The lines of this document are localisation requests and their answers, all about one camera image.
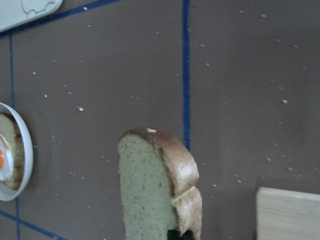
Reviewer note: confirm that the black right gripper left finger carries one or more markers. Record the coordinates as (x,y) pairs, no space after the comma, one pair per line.
(173,234)

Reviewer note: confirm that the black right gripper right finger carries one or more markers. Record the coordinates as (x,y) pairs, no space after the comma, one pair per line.
(188,235)

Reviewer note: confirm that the bread slice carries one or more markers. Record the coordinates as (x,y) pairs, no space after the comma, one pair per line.
(158,179)
(10,130)

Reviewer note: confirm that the white round plate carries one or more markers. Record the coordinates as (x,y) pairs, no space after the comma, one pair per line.
(7,194)

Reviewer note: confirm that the cream bear tray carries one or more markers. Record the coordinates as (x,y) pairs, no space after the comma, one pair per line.
(14,13)

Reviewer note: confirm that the wooden cutting board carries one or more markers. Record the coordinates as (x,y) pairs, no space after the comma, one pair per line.
(287,215)

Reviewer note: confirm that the fried egg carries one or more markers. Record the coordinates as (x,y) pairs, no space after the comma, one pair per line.
(6,160)

